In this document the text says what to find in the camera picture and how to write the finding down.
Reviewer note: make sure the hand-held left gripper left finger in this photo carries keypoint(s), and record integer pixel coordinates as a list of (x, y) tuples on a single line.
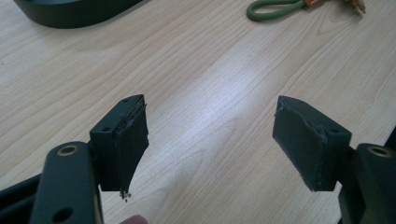
[(124, 146)]

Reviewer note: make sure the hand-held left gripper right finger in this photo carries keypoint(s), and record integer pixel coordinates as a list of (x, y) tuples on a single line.
[(303, 146)]

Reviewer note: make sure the dark oval tray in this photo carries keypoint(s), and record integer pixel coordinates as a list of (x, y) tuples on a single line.
[(77, 14)]

